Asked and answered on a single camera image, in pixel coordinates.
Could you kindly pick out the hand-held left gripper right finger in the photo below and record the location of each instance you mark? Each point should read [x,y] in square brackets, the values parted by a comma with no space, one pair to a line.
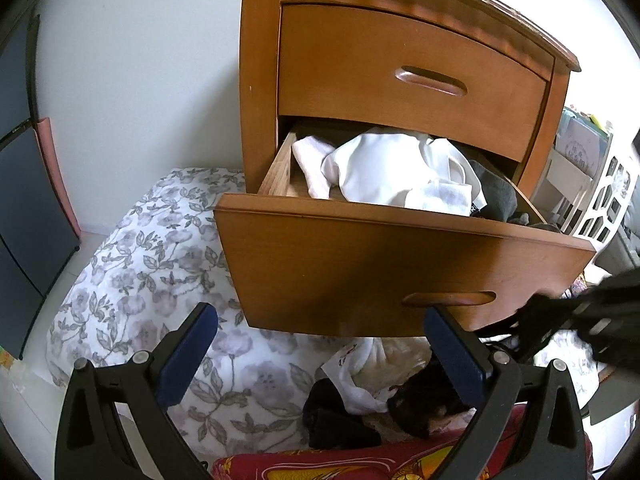
[455,360]

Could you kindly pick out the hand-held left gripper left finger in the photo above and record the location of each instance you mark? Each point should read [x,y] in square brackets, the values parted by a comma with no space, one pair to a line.
[187,360]

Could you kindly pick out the dark cloth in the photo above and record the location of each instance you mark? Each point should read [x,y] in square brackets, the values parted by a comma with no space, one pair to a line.
[547,320]

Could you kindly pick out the white printed cloth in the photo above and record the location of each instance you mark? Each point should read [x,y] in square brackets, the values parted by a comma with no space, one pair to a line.
[350,380]

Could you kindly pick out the wooden nightstand drawer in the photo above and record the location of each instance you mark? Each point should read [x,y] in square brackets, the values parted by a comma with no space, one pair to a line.
[375,265]
[375,60]

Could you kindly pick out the black sock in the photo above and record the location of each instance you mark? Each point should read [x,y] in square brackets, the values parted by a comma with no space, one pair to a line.
[335,420]

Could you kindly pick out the white ribbed cloth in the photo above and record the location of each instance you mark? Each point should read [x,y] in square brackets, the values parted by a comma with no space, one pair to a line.
[440,197]

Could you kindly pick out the grey garment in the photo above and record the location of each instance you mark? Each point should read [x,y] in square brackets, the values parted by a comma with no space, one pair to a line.
[500,190]

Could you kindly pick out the white garment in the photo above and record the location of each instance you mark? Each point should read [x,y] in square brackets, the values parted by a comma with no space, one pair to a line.
[380,170]

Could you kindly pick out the pale pink sock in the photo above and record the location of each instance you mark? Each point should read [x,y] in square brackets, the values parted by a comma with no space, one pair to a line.
[312,165]

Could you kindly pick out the grey padded headboard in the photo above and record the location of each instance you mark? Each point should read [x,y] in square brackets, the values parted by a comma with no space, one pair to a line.
[631,240]

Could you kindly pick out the floral quilt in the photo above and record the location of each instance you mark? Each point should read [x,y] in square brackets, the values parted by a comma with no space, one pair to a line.
[140,270]

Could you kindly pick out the white slatted rack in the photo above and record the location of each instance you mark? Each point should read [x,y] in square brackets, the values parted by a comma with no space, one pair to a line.
[600,200]

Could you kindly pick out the red printed blanket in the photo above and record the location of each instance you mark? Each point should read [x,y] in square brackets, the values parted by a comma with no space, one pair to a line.
[310,465]

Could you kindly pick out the grey notebook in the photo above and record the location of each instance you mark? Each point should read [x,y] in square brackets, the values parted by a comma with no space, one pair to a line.
[582,140]

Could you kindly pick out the pink board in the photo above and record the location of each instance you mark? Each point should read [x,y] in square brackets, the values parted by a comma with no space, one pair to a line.
[60,185]

